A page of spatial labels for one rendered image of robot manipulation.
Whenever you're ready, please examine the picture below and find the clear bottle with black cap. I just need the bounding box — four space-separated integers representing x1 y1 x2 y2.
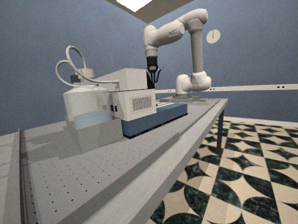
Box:
63 75 81 121

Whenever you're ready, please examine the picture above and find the white plastic bottle with liquid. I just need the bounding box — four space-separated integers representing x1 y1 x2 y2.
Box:
67 68 113 129

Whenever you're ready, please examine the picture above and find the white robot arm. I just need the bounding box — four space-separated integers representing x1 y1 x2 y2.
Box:
144 8 211 99

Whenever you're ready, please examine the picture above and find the white curved hose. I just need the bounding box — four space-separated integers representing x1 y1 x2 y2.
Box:
66 45 113 84

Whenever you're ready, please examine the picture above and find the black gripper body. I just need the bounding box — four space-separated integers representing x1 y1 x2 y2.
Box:
147 57 157 72

